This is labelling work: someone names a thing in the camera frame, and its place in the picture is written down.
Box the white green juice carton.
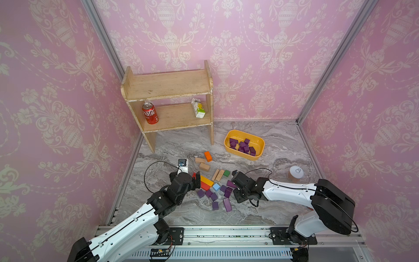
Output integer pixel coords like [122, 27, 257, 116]
[192, 98, 206, 119]

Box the red flat wooden brick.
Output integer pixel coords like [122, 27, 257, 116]
[201, 182, 211, 191]

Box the yellow wooden brick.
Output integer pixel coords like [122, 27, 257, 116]
[200, 175, 214, 187]

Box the purple long front brick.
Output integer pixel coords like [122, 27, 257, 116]
[223, 198, 232, 212]

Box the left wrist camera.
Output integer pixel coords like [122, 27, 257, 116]
[177, 158, 189, 174]

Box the yellow plastic storage bin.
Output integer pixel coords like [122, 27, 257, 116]
[224, 129, 265, 161]

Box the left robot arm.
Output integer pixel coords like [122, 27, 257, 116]
[67, 172, 201, 262]

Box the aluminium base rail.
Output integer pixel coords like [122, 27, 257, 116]
[88, 224, 371, 262]

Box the light blue wooden brick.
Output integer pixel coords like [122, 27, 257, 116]
[212, 183, 220, 191]

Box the natural wood long brick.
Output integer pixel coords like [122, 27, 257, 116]
[215, 169, 225, 181]
[212, 169, 219, 181]

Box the red cola can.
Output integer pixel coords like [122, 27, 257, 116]
[142, 101, 159, 124]

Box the wooden two-tier shelf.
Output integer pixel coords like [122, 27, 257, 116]
[121, 60, 214, 153]

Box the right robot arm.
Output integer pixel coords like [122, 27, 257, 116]
[232, 170, 359, 245]

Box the orange wooden brick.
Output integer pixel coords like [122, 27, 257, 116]
[204, 151, 213, 162]

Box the natural wood flat brick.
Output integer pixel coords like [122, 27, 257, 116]
[199, 163, 211, 172]

